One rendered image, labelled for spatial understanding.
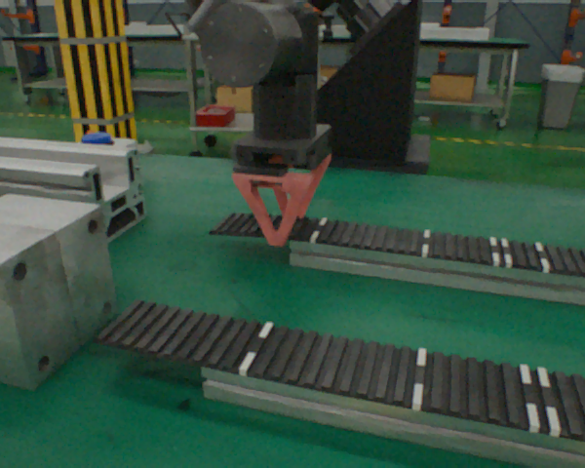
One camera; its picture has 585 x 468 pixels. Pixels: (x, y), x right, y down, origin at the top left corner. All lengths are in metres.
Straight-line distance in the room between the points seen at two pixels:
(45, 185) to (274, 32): 0.32
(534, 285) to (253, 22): 0.32
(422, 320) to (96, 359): 0.25
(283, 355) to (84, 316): 0.16
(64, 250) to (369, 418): 0.23
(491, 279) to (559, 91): 4.89
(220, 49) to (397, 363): 0.24
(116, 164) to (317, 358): 0.36
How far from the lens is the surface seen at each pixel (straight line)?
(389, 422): 0.31
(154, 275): 0.48
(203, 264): 0.49
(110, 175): 0.59
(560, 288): 0.48
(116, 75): 3.81
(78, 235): 0.38
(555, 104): 5.35
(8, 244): 0.35
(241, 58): 0.36
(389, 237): 0.47
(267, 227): 0.46
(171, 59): 9.04
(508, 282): 0.47
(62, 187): 0.56
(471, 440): 0.31
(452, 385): 0.30
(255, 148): 0.42
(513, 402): 0.30
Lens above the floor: 1.01
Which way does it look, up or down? 24 degrees down
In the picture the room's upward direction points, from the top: straight up
